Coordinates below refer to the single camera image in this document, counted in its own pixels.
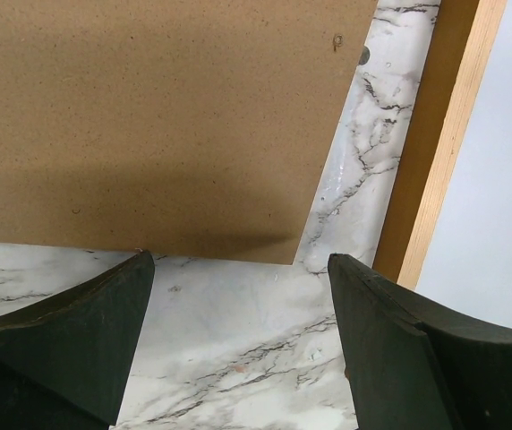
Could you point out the photo of white building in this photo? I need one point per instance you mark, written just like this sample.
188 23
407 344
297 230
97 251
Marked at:
468 266

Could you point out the brown wooden picture frame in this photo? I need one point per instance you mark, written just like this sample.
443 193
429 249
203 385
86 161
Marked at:
458 53

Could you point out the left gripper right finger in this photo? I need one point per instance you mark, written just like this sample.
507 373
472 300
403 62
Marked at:
413 363

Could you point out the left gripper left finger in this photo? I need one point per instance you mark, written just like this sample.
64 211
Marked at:
65 360

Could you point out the brown fibreboard backing board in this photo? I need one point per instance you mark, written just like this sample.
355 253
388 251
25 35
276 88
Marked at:
192 128

